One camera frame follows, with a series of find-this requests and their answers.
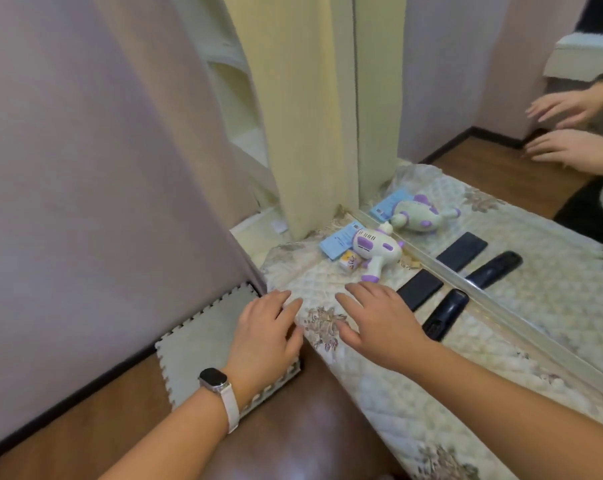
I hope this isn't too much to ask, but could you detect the person's right hand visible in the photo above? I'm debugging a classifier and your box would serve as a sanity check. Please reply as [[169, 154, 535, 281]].
[[334, 282, 435, 375]]

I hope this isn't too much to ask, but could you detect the person's left hand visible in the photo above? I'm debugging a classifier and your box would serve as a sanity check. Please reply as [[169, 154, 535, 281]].
[[222, 289, 305, 395]]

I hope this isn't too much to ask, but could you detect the person's left forearm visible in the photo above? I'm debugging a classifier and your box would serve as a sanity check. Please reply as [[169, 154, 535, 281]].
[[99, 390, 232, 480]]

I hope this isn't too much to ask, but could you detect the person's right forearm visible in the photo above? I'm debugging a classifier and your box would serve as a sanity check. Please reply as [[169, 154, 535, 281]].
[[412, 341, 603, 480]]

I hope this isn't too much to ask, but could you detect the white and purple toy gun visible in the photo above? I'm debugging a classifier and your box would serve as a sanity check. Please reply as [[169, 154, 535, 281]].
[[351, 222, 407, 284]]

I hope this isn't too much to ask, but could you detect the flat black remote control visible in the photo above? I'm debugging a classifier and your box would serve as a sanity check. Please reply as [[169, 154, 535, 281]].
[[396, 269, 445, 312]]

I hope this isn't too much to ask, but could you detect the blue paper card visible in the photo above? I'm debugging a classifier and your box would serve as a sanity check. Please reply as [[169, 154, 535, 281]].
[[320, 220, 365, 259]]

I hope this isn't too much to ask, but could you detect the curved black remote control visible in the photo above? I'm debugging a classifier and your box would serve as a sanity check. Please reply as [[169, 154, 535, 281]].
[[421, 289, 470, 342]]

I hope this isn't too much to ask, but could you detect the quilted floral cream cover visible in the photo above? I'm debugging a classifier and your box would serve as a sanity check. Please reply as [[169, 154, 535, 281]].
[[258, 207, 603, 480]]

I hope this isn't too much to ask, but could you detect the smartwatch with white band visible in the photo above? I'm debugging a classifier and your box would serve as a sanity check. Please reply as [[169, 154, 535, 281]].
[[198, 367, 240, 434]]

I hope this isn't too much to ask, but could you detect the grey foam puzzle mat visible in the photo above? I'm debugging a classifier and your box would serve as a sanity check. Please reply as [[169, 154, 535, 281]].
[[154, 282, 303, 413]]

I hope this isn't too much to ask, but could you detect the pale yellow curtain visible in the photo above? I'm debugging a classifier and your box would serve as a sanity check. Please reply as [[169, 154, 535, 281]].
[[220, 0, 361, 241]]

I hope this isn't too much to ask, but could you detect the white corner shelf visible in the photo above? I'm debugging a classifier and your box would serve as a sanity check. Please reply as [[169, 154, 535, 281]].
[[169, 0, 283, 230]]

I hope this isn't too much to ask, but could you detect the wall mirror with pale frame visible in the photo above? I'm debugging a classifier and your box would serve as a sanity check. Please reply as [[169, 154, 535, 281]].
[[353, 0, 603, 399]]

